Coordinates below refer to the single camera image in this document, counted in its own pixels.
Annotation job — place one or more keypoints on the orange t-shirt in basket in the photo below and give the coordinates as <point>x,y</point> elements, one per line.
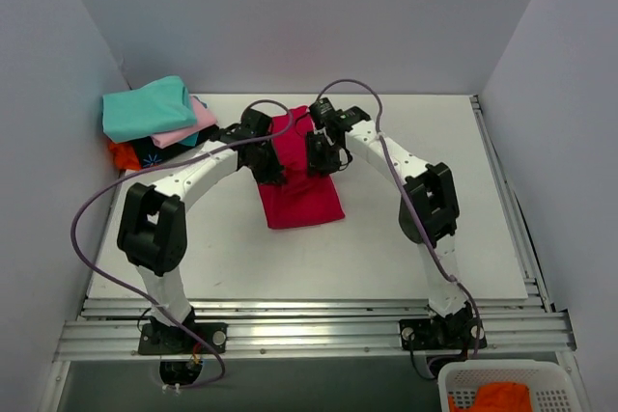
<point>495,397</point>

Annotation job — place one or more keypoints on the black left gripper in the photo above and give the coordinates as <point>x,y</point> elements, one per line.
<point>269,169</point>

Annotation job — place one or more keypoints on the aluminium frame rails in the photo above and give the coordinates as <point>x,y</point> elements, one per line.
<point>314,315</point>

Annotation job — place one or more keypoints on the teal folded t-shirt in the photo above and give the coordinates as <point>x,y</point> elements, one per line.
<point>160,106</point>

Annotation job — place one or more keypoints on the red t-shirt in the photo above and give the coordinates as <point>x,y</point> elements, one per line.
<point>302,200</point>

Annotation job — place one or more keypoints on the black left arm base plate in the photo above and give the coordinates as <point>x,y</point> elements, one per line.
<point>160,339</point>

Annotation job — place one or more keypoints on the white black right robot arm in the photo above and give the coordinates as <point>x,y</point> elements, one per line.
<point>429,207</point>

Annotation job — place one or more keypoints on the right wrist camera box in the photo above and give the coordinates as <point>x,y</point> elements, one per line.
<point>326,108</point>

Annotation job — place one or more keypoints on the orange folded t-shirt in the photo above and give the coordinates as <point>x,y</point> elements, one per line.
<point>134,155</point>

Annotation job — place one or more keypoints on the white plastic laundry basket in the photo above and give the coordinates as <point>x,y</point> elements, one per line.
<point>550,387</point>

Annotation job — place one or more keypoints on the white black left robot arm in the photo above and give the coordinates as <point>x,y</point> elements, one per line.
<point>153,230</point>

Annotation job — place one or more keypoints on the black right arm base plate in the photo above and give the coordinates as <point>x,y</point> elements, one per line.
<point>436,334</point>

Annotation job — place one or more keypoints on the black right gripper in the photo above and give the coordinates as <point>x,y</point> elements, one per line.
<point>320,161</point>

